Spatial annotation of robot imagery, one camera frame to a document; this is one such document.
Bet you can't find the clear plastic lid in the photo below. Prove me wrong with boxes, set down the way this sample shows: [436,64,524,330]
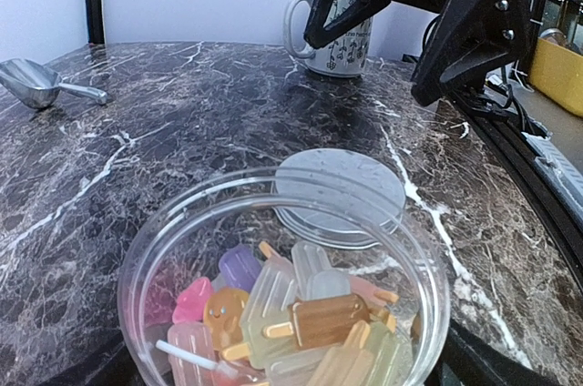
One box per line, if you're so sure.
[271,148,406,250]

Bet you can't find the candies in clear container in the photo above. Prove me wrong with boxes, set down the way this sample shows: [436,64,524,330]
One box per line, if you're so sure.
[156,241,421,385]

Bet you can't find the patterned mug yellow inside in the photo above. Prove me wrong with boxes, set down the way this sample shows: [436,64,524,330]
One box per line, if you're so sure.
[282,0,375,79]

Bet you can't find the clear plastic container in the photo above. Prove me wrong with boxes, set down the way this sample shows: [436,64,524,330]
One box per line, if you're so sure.
[118,167,450,385]

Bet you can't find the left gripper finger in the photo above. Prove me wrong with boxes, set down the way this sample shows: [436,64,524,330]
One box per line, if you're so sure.
[432,324,557,386]

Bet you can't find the metal scoop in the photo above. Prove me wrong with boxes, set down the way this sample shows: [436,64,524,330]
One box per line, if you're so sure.
[1,58,109,110]

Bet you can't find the black front rail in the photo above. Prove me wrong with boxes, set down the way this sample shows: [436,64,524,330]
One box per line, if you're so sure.
[442,86,582,285]

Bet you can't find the yellow box in background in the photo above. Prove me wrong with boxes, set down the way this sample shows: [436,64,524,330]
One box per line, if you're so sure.
[528,38,583,117]

